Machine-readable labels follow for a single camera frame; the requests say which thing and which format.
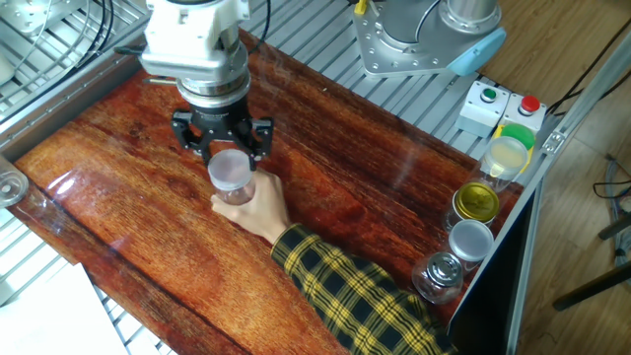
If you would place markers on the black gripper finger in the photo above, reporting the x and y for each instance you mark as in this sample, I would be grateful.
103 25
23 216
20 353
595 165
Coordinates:
262 140
185 130

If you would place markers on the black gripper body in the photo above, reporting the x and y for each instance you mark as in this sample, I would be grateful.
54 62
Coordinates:
219 122

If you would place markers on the frosted white jar lid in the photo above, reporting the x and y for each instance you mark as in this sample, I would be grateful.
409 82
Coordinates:
229 170

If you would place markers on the small clear jar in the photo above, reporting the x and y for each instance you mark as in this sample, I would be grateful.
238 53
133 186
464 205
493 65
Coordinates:
234 197

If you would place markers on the yellow black plaid-sleeved forearm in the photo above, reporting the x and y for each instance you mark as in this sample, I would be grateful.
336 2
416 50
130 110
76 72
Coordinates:
355 301

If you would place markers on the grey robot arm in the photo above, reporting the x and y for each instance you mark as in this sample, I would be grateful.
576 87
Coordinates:
409 20

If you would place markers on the jar with gold lid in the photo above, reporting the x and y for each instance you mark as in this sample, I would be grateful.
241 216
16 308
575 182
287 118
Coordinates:
476 201

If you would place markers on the jar with silver lid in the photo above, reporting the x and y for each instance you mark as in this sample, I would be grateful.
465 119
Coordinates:
441 276

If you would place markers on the jar with frosted lid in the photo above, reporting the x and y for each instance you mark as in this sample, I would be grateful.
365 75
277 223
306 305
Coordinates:
470 240

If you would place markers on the tall jar with clear lid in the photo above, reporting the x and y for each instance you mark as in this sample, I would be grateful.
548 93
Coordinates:
504 158

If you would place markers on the bare person's hand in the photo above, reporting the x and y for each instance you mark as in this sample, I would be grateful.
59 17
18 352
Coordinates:
266 209

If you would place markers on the clear plastic container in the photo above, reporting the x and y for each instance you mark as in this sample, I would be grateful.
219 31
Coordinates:
10 185

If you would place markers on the silver mounting plate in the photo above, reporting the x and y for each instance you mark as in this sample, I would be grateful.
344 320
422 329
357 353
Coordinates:
29 12

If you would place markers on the white box green button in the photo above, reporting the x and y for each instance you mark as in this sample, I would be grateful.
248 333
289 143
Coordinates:
480 111

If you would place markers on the white paper sheet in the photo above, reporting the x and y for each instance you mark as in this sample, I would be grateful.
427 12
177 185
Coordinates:
49 315

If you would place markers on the yellow box green cap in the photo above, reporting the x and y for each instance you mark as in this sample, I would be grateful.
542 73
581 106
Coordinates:
520 134

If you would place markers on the white box red button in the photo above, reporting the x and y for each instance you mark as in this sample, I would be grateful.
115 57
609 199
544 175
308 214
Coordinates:
525 114

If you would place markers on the black table side panel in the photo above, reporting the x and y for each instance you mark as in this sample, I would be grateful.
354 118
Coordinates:
493 320

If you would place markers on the dark chair leg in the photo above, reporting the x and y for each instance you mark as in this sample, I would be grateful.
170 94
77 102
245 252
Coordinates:
616 227
591 288

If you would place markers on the silver aluminium frame rail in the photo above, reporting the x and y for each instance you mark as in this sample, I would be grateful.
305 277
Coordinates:
59 98

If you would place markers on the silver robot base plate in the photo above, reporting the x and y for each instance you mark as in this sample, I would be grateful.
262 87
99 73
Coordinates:
394 59

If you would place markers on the aluminium frame strut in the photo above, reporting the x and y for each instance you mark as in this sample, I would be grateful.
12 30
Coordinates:
591 84

